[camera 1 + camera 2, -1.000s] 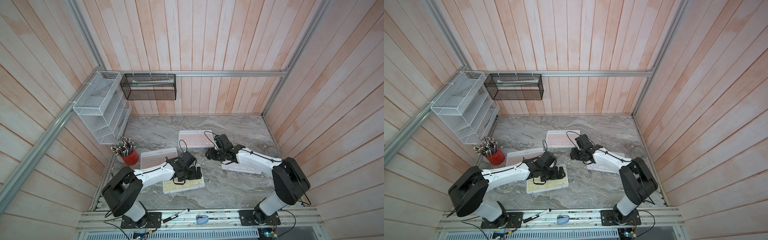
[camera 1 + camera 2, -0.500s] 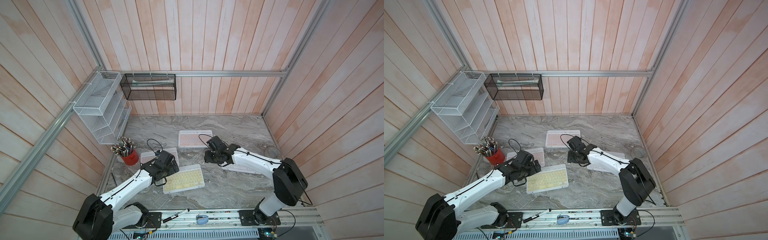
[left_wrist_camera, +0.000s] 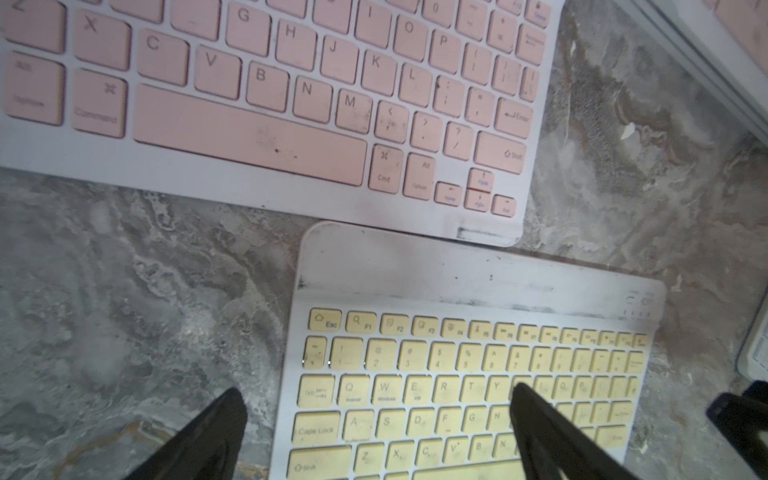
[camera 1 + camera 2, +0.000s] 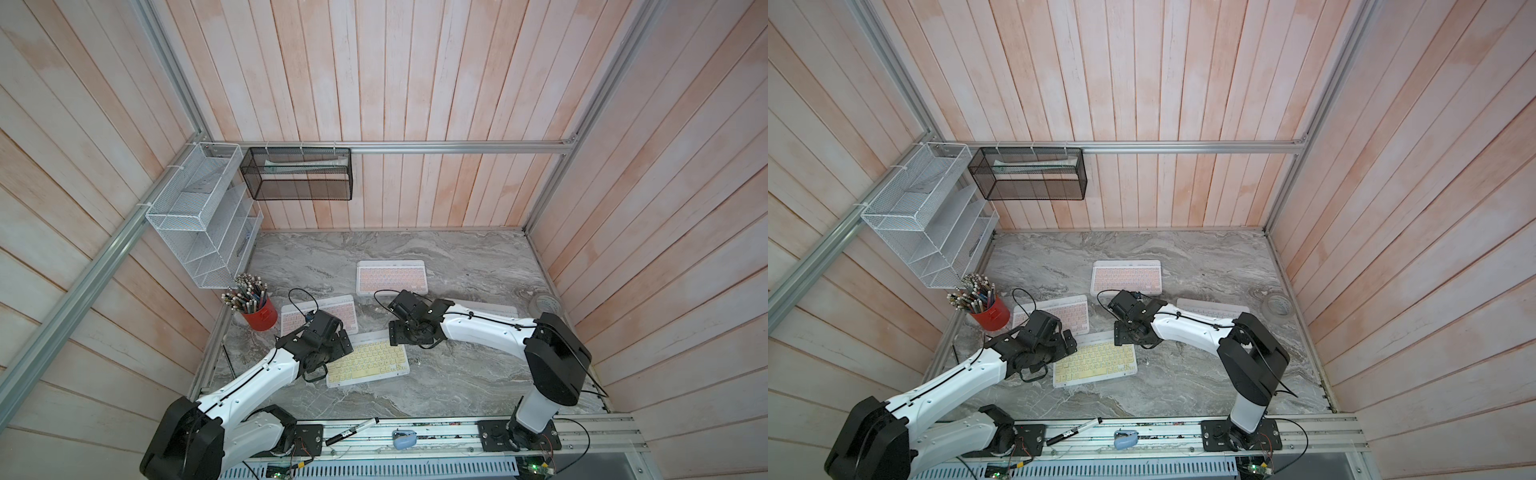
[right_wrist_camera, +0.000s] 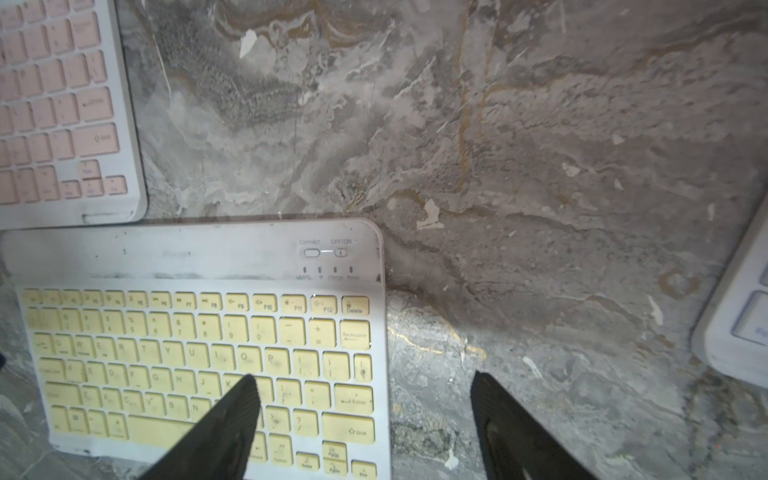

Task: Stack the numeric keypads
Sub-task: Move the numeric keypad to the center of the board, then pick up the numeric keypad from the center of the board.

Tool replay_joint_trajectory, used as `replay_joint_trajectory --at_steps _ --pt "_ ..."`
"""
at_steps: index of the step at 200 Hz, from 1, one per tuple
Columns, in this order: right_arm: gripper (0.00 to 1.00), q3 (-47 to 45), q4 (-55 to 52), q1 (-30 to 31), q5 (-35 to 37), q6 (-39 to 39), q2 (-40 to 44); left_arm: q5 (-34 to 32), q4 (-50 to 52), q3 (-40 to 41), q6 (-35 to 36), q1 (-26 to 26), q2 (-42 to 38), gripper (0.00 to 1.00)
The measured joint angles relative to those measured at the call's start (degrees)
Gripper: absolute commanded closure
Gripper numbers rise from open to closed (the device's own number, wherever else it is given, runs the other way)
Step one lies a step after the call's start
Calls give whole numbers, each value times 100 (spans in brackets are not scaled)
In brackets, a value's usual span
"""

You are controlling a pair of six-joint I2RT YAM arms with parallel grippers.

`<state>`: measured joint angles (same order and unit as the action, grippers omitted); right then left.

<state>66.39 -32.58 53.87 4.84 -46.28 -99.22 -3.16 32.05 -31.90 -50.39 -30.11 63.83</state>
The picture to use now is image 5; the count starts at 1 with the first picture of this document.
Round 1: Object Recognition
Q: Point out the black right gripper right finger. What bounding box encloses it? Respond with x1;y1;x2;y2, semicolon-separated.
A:
470;371;594;479

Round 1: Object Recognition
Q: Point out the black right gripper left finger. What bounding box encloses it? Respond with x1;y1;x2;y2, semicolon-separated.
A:
142;374;261;480

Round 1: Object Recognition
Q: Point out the yellow key keyboard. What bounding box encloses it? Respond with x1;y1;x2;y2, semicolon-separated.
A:
2;219;392;479

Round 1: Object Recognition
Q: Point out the white key keyboard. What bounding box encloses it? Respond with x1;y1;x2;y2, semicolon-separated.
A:
691;201;767;388

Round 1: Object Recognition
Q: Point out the pink keyboard middle left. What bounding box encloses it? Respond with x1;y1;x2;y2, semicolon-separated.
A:
1;0;148;230

